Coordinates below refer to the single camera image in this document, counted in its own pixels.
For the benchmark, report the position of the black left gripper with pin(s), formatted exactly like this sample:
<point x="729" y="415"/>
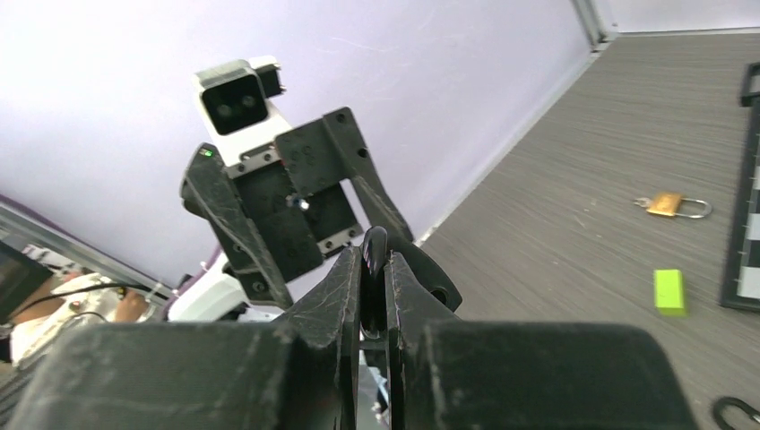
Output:
<point x="279" y="222"/>

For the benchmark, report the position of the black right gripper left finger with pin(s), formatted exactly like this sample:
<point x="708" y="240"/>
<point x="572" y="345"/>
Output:
<point x="296" y="372"/>

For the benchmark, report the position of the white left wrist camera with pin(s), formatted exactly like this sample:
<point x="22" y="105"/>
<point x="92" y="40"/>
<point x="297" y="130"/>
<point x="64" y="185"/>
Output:
<point x="235" y="102"/>

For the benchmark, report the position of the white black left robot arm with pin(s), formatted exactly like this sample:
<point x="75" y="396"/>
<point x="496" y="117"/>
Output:
<point x="213" y="295"/>

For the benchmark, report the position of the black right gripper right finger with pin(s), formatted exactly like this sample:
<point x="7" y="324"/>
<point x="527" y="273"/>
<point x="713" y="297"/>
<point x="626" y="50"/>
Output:
<point x="447" y="373"/>

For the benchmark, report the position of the black white chessboard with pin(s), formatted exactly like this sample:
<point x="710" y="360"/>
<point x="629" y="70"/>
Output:
<point x="740" y="279"/>

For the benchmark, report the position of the small brass padlock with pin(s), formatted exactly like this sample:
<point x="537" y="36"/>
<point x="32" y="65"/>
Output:
<point x="669" y="205"/>

